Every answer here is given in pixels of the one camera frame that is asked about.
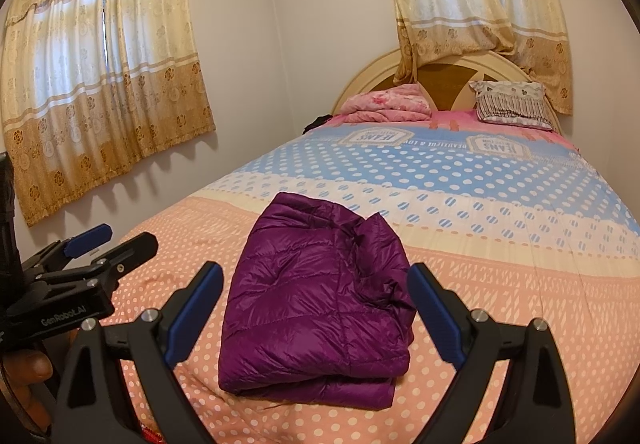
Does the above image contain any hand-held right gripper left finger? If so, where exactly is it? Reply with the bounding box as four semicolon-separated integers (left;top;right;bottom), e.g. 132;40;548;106
52;261;225;444

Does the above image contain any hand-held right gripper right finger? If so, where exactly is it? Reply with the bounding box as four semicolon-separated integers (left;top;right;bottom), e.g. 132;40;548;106
406;263;573;444

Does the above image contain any black item beside bed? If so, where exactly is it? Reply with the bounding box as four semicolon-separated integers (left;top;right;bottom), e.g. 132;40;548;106
304;113;335;132

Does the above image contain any bed with polka-dot sheet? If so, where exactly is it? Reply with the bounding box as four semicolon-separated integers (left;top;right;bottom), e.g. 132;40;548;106
107;109;640;444

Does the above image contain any striped floral pillow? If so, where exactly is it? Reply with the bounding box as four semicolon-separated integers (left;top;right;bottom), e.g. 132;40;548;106
469;79;556;131

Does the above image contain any black object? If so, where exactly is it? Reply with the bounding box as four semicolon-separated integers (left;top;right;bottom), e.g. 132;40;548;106
0;151;21;275

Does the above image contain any cream wooden headboard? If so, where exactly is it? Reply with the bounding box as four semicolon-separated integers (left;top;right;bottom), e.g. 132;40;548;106
332;48;563;132

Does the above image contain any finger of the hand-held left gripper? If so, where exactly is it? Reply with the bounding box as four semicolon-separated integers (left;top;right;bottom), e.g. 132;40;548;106
20;223;113;275
30;231;160;292

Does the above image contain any pink folded blanket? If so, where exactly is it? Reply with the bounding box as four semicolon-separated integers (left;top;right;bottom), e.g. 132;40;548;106
340;84;433;125

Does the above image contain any person's left hand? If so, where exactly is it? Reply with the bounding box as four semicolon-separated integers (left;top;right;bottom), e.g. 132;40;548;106
0;349;56;435

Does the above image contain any purple puffer jacket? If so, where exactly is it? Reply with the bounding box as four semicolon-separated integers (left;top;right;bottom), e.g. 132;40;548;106
218;191;417;410

